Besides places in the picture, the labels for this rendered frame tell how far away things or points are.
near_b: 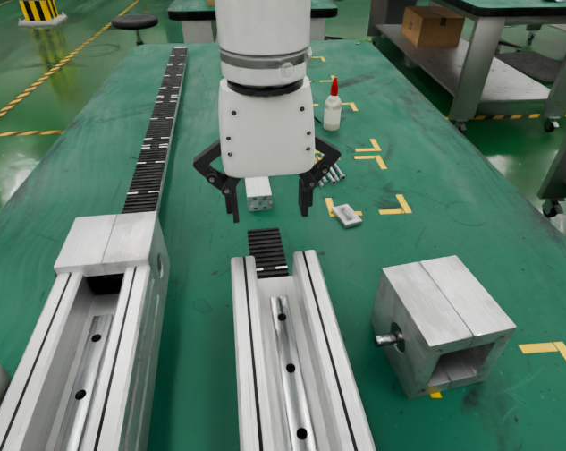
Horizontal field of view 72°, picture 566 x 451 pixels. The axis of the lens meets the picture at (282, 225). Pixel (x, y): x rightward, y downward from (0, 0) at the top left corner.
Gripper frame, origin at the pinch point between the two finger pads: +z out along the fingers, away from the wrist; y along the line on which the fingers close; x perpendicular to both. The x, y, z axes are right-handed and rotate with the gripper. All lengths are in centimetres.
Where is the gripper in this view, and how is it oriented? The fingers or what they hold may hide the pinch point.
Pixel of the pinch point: (269, 205)
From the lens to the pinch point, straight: 47.7
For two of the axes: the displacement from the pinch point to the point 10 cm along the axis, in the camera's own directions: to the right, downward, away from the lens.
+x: 1.4, 6.2, -7.7
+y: -9.9, 0.9, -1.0
